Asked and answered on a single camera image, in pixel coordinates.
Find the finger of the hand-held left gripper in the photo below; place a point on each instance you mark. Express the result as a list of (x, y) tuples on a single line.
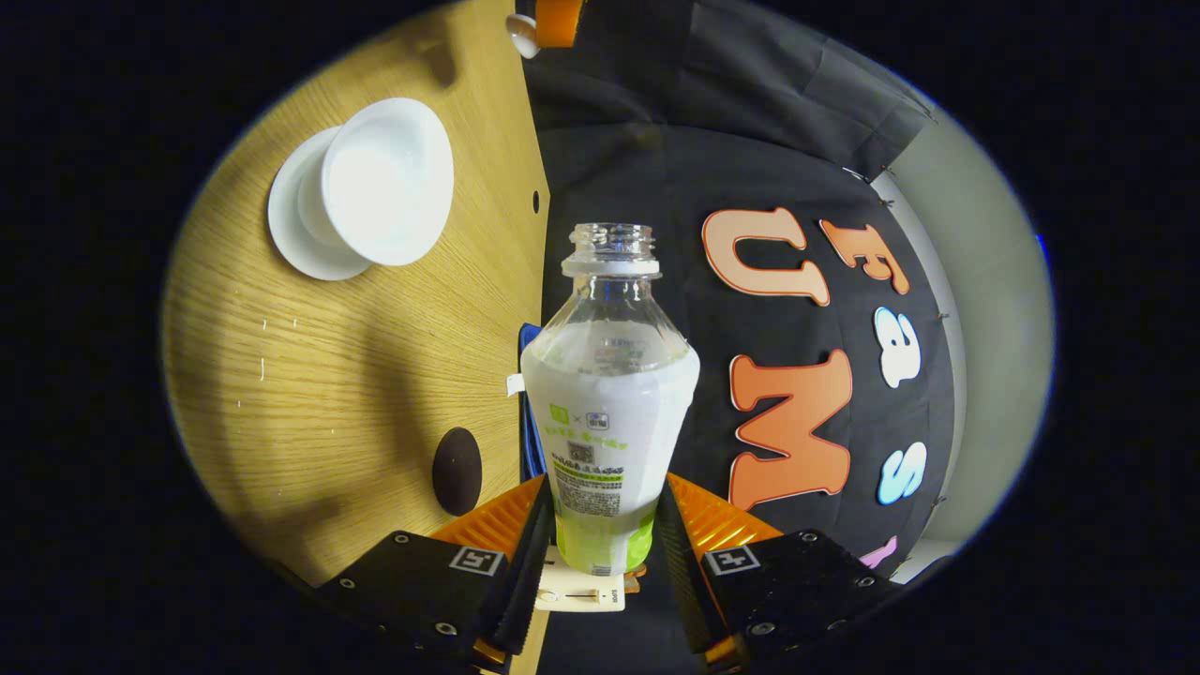
[(560, 21)]

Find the white teacup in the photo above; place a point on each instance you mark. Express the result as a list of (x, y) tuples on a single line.
[(384, 183)]

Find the dark round coaster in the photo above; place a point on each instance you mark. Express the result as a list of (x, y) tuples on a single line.
[(457, 472)]

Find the white saucer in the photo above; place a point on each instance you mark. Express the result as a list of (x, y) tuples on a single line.
[(291, 234)]

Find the black backdrop cloth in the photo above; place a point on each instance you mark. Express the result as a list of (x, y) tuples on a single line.
[(656, 141)]

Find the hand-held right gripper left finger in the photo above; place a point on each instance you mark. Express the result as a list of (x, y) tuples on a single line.
[(527, 581)]

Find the clear water bottle green label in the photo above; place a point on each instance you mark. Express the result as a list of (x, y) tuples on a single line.
[(609, 412)]

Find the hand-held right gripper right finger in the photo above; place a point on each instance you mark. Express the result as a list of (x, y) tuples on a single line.
[(682, 581)]

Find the blue towel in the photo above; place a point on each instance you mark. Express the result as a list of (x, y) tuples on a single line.
[(531, 441)]

